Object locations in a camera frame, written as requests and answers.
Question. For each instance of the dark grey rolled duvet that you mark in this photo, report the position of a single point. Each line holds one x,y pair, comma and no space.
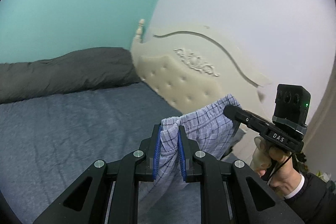
65,74

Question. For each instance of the green plant with white flowers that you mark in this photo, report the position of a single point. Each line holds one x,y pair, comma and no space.
323,176

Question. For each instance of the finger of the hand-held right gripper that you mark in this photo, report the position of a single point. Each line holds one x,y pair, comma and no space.
241,115

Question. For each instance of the person's right forearm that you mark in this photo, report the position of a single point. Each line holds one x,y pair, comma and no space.
315,200

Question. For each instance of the cream tufted headboard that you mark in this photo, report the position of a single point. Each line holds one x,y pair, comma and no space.
170,82

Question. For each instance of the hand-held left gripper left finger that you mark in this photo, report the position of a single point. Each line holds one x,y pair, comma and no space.
157,150

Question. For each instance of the person's right hand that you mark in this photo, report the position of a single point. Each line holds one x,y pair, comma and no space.
284,179

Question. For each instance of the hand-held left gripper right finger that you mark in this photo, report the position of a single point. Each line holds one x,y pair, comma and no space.
181,155

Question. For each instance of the light blue plaid shorts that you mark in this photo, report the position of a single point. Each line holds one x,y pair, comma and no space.
207,129

